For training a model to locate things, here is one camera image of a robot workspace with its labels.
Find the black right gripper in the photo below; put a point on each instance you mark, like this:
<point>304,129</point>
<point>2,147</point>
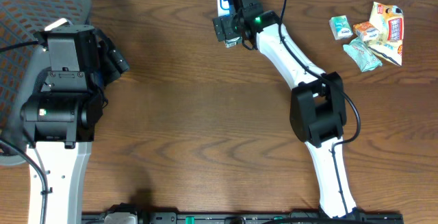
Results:
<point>226,31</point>

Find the dark green balm box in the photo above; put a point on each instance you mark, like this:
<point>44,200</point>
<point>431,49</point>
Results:
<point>232,42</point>

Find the small teal snack box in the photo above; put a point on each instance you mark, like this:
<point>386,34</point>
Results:
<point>340,27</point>

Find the small orange snack box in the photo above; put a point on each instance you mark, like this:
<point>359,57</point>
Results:
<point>366,31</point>

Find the teal snack pack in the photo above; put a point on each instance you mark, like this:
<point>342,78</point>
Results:
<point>361,55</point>

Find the yellow snack chip bag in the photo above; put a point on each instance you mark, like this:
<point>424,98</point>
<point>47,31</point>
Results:
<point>389,21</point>

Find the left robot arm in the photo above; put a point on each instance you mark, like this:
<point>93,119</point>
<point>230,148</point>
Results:
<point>62,103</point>

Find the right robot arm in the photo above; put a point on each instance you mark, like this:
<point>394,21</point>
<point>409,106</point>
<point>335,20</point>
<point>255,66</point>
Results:
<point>318,101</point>

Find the dark grey plastic basket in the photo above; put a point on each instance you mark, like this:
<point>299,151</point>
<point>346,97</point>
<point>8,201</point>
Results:
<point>20,19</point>

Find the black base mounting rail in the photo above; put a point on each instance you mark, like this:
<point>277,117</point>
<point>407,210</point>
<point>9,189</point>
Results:
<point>174,218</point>

